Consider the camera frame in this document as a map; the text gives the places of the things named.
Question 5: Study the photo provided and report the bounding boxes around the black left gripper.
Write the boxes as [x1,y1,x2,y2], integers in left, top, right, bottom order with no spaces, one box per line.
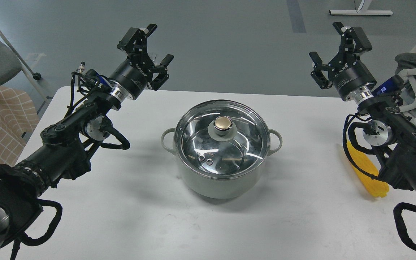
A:
[109,24,174,100]

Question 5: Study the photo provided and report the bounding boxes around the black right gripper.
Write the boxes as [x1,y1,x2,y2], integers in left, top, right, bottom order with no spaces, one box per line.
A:
[309,22,376,101]

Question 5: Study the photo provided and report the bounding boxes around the glass pot lid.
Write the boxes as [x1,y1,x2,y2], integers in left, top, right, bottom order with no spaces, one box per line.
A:
[174,99,274,179]

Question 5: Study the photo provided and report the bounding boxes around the yellow toy corn cob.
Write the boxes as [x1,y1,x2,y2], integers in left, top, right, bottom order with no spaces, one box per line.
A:
[346,141,389,198]

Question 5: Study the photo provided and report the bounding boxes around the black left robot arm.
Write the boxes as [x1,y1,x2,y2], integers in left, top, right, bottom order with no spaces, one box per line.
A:
[0,24,174,260]

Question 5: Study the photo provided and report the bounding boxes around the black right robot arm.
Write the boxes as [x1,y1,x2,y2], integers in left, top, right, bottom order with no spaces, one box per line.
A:
[309,22,416,251]

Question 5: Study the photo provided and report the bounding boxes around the grey-green steel cooking pot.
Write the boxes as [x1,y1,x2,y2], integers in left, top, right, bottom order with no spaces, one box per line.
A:
[160,99,283,199]

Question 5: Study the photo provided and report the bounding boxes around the white desk leg base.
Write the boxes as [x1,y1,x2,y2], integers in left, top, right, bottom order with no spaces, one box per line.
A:
[329,0,394,16]

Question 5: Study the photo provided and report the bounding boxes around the beige checkered cloth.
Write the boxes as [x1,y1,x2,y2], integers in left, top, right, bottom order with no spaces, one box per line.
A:
[0,86,39,166]

